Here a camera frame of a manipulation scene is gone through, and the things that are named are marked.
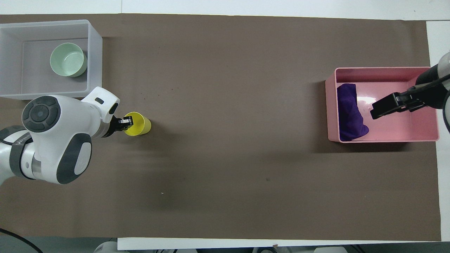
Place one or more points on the pink plastic box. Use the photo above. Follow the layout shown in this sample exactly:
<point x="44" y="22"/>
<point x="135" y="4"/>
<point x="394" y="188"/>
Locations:
<point x="386" y="131"/>

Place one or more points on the yellow plastic cup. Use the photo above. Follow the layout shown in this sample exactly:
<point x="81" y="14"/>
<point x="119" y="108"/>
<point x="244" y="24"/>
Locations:
<point x="141" y="125"/>

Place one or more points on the purple cloth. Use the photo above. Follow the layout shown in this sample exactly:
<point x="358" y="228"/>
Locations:
<point x="348" y="112"/>

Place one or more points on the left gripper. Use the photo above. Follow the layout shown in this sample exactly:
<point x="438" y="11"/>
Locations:
<point x="114" y="127"/>

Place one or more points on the translucent white storage box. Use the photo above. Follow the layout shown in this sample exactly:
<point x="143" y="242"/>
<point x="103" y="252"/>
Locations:
<point x="94" y="52"/>

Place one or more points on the pale green bowl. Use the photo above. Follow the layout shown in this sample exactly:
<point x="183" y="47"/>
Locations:
<point x="66" y="60"/>

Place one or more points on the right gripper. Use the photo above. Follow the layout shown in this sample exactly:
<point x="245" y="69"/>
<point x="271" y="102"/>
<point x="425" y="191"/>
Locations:
<point x="433" y="96"/>

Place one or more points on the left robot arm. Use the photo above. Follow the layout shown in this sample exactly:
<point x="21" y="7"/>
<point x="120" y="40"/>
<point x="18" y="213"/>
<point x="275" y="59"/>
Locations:
<point x="52" y="140"/>

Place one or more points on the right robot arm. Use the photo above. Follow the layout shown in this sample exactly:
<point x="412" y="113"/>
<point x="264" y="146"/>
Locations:
<point x="445" y="63"/>

